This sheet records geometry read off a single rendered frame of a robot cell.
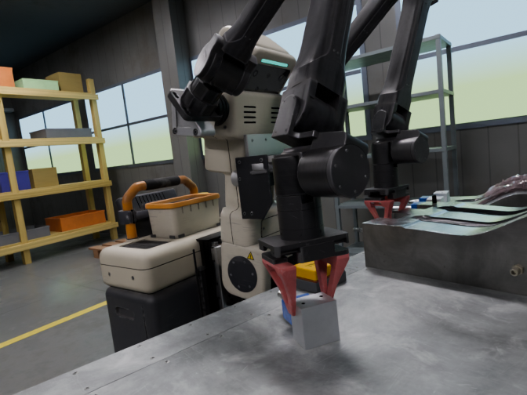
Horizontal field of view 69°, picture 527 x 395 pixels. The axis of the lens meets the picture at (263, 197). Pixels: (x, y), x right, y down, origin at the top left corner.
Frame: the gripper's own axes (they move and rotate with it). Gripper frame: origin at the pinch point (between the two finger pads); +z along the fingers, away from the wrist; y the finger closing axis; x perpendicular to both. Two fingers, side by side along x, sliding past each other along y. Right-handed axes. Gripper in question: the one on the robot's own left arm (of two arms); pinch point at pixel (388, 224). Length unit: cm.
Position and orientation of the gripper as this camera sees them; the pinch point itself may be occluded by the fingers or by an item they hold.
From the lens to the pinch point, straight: 97.0
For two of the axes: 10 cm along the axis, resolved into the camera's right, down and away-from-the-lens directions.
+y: 7.4, -1.4, 6.5
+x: -6.6, -0.1, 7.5
